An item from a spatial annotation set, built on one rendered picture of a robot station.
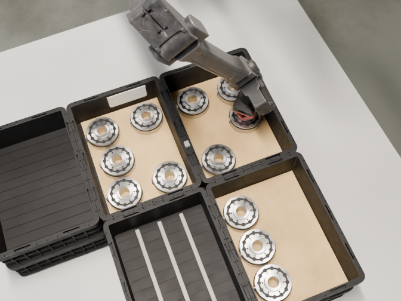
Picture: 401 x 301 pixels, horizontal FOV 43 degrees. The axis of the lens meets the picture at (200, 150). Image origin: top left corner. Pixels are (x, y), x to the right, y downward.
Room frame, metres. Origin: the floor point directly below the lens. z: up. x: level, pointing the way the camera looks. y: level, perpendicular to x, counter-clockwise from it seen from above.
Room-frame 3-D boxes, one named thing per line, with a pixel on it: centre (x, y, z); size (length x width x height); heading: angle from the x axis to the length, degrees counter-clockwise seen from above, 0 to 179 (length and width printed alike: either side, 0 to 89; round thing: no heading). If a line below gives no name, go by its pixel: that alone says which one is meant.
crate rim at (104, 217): (0.67, 0.20, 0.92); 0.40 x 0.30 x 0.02; 20
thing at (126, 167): (0.65, 0.25, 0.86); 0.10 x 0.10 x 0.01
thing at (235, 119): (0.80, -0.15, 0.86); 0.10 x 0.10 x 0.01
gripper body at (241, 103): (0.80, -0.15, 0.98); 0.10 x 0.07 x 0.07; 155
